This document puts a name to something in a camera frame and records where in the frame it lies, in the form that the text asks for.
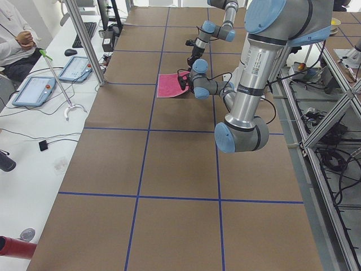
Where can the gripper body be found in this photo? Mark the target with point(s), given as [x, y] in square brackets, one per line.
[196, 52]

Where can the pink towel with grey edge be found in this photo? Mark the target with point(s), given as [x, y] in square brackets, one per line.
[168, 85]

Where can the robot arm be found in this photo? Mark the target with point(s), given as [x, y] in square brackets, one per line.
[270, 26]
[218, 25]

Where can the black power adapter box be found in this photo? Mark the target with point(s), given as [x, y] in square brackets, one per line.
[108, 41]

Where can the emergency stop button box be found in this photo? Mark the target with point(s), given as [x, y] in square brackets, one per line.
[299, 68]

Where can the far teach pendant tablet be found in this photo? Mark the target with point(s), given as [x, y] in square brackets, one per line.
[76, 70]

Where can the teach pendant tablet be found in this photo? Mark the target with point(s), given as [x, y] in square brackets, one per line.
[35, 91]
[76, 70]

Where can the black computer mouse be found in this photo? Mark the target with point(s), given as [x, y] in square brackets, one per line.
[70, 52]

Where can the brown paper table mat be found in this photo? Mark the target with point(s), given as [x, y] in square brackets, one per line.
[147, 189]

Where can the reacher grabber stick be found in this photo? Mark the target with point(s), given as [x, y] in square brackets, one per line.
[71, 105]

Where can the near teach pendant tablet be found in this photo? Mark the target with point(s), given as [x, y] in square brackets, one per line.
[35, 91]

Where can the seated person in white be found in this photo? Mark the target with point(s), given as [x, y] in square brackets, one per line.
[19, 44]

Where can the small black square puck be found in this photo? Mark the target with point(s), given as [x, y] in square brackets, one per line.
[43, 145]

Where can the round metal table grommet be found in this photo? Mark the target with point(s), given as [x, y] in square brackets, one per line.
[27, 234]

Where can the red cylinder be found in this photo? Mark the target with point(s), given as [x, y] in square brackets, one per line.
[16, 248]

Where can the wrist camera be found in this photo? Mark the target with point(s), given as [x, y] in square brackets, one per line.
[190, 43]
[184, 80]

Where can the aluminium profile post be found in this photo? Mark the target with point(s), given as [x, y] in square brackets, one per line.
[85, 39]

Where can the aluminium frame rack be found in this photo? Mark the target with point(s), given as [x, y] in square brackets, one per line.
[320, 112]

